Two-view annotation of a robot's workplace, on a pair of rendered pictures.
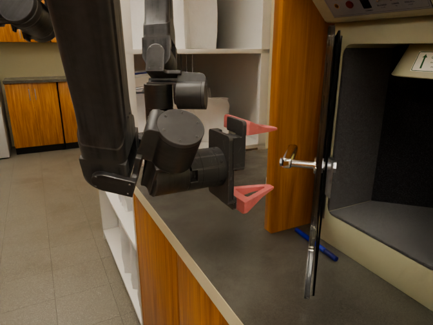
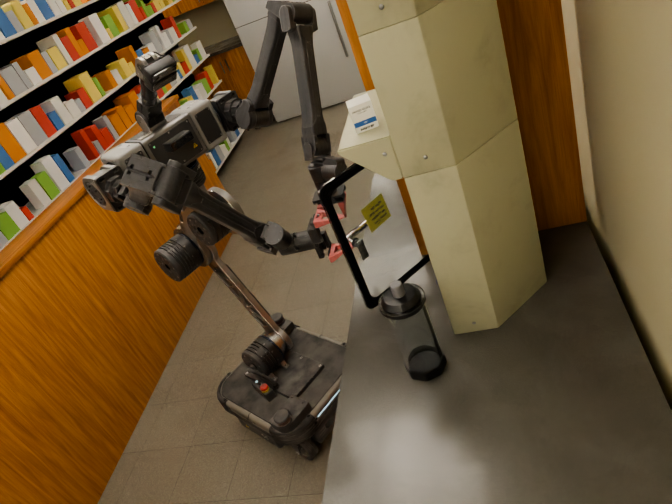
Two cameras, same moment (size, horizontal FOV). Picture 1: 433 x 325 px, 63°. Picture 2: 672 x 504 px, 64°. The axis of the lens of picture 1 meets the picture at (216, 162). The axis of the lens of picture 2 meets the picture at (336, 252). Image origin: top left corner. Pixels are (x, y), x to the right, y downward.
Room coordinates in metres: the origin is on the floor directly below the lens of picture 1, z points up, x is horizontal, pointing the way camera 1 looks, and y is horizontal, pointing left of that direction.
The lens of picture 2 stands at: (-0.34, -0.98, 1.93)
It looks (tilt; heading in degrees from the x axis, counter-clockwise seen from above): 32 degrees down; 48
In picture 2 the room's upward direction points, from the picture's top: 24 degrees counter-clockwise
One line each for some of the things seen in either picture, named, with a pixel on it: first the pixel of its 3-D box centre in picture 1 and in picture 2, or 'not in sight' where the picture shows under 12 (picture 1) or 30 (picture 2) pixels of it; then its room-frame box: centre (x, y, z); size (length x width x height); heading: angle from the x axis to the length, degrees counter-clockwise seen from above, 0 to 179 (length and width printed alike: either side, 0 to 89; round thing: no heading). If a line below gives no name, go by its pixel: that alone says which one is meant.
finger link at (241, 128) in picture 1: (249, 139); (328, 224); (0.53, -0.05, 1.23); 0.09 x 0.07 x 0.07; 117
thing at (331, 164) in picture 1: (327, 177); (361, 249); (0.49, -0.16, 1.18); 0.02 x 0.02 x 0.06; 73
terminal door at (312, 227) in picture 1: (321, 152); (386, 223); (0.60, -0.18, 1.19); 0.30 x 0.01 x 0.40; 163
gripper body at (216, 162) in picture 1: (206, 167); (309, 239); (0.49, 0.01, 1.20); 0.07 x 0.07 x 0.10; 27
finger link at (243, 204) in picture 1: (247, 182); (337, 244); (0.53, -0.05, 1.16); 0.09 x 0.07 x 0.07; 117
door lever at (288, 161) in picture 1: (299, 157); not in sight; (0.54, -0.13, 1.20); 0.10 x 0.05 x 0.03; 163
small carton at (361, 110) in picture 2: not in sight; (362, 113); (0.52, -0.29, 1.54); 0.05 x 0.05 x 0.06; 40
